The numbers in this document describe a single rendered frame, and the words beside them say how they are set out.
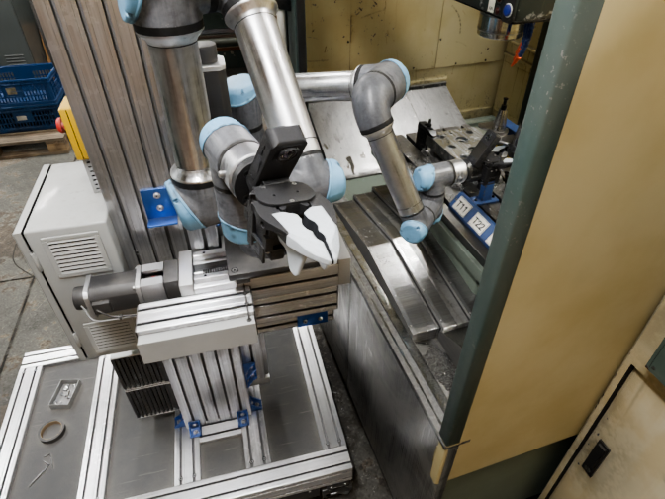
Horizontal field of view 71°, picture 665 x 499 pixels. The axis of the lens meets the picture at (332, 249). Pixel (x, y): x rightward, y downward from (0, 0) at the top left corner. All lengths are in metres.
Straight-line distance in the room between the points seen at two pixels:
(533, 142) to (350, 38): 2.14
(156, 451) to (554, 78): 1.77
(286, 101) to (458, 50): 2.35
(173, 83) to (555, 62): 0.61
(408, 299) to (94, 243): 1.00
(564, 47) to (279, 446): 1.62
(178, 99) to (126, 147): 0.30
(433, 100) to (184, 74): 2.24
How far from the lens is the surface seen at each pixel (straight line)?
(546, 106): 0.69
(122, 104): 1.16
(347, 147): 2.62
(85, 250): 1.31
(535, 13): 1.57
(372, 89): 1.30
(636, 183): 0.90
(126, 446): 2.06
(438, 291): 1.71
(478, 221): 1.70
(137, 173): 1.23
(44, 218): 1.34
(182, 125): 0.95
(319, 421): 1.94
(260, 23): 0.87
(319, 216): 0.53
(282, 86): 0.83
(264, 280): 1.19
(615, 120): 0.78
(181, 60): 0.91
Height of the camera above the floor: 1.89
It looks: 39 degrees down
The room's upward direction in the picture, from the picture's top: straight up
